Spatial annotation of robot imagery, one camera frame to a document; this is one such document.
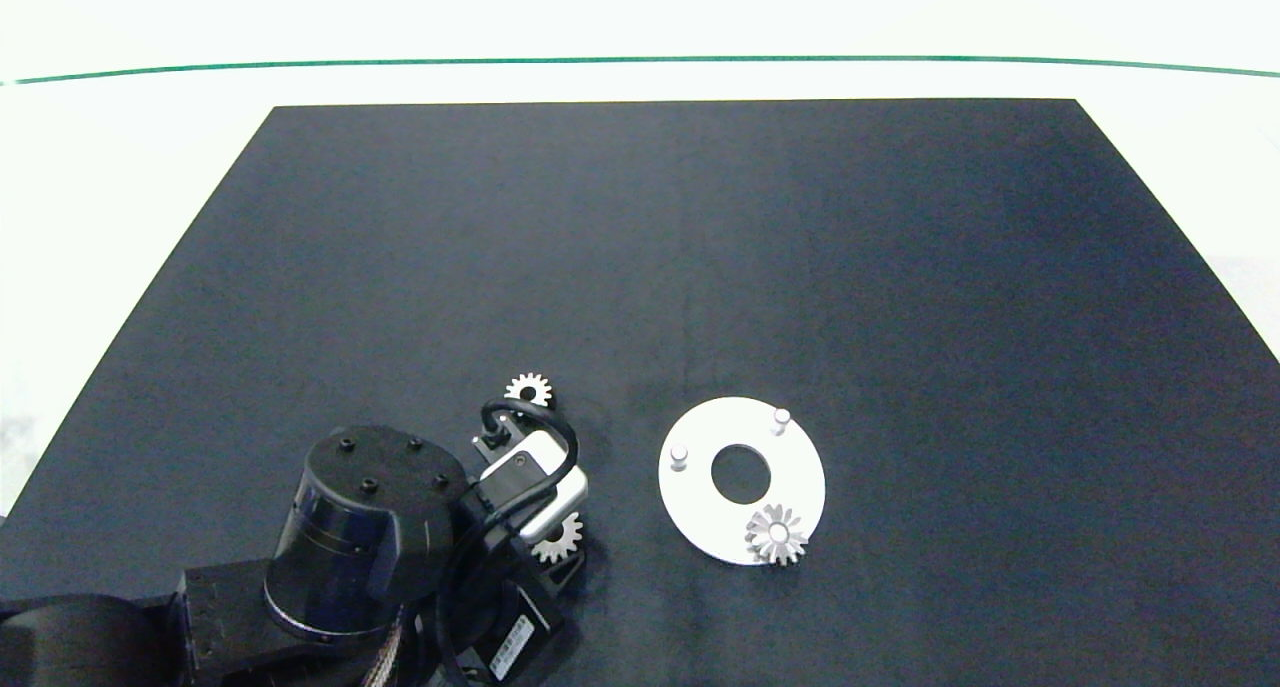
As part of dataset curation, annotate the small steel planetary gear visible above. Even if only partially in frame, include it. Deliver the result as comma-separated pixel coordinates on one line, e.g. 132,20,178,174
530,512,585,565
504,372,554,410
744,503,811,568

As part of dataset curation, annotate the round white carrier plate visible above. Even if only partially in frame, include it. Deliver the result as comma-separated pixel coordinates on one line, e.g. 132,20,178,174
658,397,827,568

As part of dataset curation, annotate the dark mat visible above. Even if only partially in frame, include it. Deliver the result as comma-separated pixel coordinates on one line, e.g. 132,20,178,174
0,98,1280,687

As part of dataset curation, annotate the silver boxy wrist camera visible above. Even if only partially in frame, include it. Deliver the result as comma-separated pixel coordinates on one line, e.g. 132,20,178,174
478,430,590,546

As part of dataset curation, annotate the braided copper cable sleeve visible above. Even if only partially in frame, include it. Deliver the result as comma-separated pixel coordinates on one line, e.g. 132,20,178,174
360,617,416,687

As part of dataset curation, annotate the black cable loop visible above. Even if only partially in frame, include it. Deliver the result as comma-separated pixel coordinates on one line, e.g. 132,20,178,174
436,397,581,668

